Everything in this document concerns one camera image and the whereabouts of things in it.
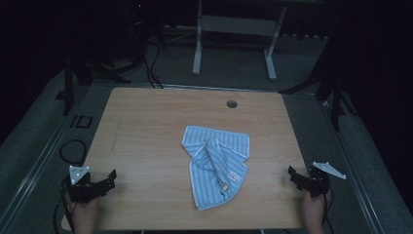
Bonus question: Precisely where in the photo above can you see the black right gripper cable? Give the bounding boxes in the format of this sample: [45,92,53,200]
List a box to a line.
[320,193,336,234]

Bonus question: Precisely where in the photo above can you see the black cable loop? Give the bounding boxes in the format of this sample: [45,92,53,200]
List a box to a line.
[58,138,89,165]

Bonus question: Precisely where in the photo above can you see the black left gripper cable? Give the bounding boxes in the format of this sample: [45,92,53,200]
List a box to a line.
[53,177,76,234]

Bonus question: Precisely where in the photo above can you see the person's right hand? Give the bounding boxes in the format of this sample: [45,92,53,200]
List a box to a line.
[299,189,333,234]

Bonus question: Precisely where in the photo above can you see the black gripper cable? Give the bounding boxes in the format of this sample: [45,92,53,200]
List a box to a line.
[53,177,76,234]
[320,193,336,234]

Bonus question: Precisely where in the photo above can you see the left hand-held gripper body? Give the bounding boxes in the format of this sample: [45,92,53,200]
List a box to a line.
[66,165,102,205]

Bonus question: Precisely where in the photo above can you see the blue striped towel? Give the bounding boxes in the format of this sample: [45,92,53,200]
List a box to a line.
[180,125,251,212]

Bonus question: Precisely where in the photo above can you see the white desk frame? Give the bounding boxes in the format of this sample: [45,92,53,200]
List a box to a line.
[192,0,288,82]

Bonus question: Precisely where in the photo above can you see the black floor cables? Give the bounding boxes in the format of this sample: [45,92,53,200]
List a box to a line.
[141,41,165,90]

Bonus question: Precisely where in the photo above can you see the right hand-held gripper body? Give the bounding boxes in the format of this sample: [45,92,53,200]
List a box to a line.
[304,161,348,199]

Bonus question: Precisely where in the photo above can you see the person's left hand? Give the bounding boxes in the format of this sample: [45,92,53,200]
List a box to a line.
[65,194,100,234]

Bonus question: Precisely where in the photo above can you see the black metal stand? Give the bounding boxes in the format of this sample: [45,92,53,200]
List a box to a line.
[280,30,359,132]
[56,53,132,117]

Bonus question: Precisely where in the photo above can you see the metal floor rail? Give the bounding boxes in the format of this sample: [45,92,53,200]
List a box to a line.
[0,87,95,234]
[316,96,388,234]

